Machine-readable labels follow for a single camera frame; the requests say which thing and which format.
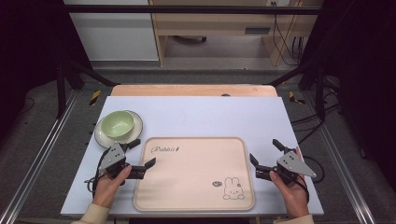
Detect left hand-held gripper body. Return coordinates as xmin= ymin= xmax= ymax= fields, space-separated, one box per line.
xmin=98 ymin=142 xmax=146 ymax=180

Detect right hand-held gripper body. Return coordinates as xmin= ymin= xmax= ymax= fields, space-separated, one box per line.
xmin=255 ymin=150 xmax=318 ymax=185

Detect white plate with dark rim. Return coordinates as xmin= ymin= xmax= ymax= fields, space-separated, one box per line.
xmin=93 ymin=109 xmax=144 ymax=149

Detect light green bowl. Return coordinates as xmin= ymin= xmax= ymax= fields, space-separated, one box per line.
xmin=100 ymin=110 xmax=135 ymax=140

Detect beige tray with rabbit print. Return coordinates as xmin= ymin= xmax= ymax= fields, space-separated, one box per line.
xmin=133 ymin=136 xmax=257 ymax=213

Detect person's right hand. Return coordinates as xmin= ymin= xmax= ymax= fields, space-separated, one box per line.
xmin=269 ymin=170 xmax=311 ymax=219

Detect person's left hand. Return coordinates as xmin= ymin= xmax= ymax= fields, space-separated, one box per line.
xmin=92 ymin=165 xmax=133 ymax=209

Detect yellow and black floor tape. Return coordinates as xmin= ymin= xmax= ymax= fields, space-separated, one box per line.
xmin=89 ymin=89 xmax=103 ymax=107
xmin=288 ymin=91 xmax=306 ymax=105

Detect black metal stand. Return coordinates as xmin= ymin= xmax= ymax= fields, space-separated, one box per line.
xmin=55 ymin=60 xmax=121 ymax=119
xmin=268 ymin=59 xmax=328 ymax=122

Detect light wooden board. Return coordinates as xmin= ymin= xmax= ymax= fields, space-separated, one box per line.
xmin=110 ymin=84 xmax=279 ymax=98

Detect white cabinet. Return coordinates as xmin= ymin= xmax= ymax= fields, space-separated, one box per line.
xmin=63 ymin=0 xmax=160 ymax=63

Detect black curtain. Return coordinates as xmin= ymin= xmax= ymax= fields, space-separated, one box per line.
xmin=307 ymin=0 xmax=396 ymax=191
xmin=0 ymin=0 xmax=92 ymax=138

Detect black chair base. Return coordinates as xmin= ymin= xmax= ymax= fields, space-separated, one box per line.
xmin=172 ymin=35 xmax=208 ymax=44

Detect light wooden desk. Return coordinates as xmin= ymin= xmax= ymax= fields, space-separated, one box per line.
xmin=148 ymin=0 xmax=325 ymax=67

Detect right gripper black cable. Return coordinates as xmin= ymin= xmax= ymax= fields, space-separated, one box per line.
xmin=298 ymin=154 xmax=326 ymax=203

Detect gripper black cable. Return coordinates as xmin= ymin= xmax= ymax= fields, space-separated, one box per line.
xmin=84 ymin=148 xmax=112 ymax=199
xmin=298 ymin=154 xmax=326 ymax=203

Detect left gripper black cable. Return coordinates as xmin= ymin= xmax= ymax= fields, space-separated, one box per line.
xmin=84 ymin=148 xmax=112 ymax=199

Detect black floor cables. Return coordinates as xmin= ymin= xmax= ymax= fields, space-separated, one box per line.
xmin=290 ymin=77 xmax=344 ymax=145

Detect aluminium floor rail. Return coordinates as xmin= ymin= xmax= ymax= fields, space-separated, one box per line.
xmin=0 ymin=90 xmax=80 ymax=224
xmin=303 ymin=92 xmax=378 ymax=224

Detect hanging black cables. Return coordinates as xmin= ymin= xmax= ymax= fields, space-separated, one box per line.
xmin=272 ymin=1 xmax=305 ymax=67

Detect black horizontal frame bar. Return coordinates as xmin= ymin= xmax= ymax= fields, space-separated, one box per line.
xmin=62 ymin=4 xmax=325 ymax=16

